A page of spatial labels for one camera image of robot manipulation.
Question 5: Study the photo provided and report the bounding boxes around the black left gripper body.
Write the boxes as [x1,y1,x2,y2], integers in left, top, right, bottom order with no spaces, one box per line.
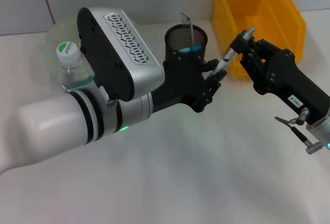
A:
[151,52,212,114]

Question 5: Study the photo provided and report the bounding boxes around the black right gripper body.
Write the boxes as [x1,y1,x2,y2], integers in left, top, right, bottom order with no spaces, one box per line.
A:
[254,47,330,126]

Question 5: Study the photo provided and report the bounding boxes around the silver pen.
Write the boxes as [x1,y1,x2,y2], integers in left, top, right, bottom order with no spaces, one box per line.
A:
[210,26,257,77]

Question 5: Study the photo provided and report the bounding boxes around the blue scissors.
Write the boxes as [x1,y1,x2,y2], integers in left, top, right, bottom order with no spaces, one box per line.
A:
[178,44,204,54]

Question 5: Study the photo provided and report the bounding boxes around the transparent plastic ruler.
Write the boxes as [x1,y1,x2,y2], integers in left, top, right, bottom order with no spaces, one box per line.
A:
[179,11,197,48]

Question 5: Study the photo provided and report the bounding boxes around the clear water bottle green label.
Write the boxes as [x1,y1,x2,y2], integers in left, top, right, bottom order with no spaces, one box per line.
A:
[56,41,96,93]

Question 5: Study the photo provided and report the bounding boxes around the black mesh pen holder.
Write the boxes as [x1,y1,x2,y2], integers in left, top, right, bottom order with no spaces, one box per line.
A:
[164,24,209,63]

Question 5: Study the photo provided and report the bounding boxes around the green glass fruit bowl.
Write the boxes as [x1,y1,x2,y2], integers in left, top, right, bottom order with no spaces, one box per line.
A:
[41,14,147,90]

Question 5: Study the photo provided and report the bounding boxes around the yellow plastic bin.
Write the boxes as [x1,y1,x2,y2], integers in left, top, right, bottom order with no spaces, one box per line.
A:
[212,0,307,78]

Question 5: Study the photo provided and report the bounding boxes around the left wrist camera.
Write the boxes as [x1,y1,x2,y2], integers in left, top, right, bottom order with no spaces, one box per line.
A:
[76,7,166,103]

